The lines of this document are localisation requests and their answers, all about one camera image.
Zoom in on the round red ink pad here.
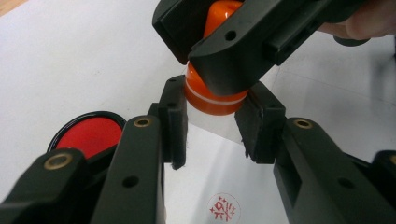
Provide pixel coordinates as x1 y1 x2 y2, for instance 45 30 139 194
47 110 127 160

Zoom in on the small red ball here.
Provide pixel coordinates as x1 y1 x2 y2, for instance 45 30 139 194
183 0 250 117

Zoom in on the large white table mat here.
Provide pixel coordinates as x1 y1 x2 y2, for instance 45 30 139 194
0 0 396 224

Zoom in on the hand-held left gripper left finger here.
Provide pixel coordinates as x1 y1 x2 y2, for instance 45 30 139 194
90 75 190 224

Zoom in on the wooden table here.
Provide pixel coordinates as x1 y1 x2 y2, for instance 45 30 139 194
0 0 28 17

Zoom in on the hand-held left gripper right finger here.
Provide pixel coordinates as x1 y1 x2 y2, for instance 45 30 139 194
234 81 396 224

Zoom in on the white paper sheet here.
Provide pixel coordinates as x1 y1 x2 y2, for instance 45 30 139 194
163 115 281 224

